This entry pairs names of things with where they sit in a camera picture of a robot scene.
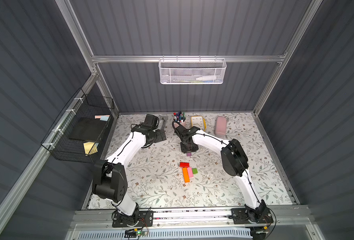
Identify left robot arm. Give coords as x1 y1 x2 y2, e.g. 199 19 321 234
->
92 115 160 226

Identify pink case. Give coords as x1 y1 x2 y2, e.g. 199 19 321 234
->
214 116 227 138

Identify white wire basket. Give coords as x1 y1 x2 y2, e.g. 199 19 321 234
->
158 56 227 85

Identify black wire basket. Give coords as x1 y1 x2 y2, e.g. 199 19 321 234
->
41 90 115 164

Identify white tube in basket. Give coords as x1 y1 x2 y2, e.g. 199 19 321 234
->
196 75 217 82

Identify black notebook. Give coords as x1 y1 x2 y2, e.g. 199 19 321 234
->
69 118 107 142

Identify yellow tray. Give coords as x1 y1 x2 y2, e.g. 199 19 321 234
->
190 116 206 131

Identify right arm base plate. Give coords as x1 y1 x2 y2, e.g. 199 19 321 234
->
228 208 274 226

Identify pink blue sticky notes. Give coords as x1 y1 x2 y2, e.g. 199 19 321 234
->
95 115 110 122

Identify pink wooden block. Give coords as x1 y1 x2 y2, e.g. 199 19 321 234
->
186 167 194 179

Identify red wooden block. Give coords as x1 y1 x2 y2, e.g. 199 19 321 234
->
179 162 190 168

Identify small circuit board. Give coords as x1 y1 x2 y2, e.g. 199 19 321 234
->
124 229 149 239

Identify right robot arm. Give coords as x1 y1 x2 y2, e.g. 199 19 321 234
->
172 121 267 223

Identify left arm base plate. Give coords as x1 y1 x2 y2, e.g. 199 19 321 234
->
112 209 154 228

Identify pink pen cup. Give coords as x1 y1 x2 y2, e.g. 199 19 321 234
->
174 112 186 127

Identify yellow sticky notes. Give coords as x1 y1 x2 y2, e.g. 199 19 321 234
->
83 142 99 156

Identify orange wooden block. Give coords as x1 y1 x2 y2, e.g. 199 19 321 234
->
182 168 190 183

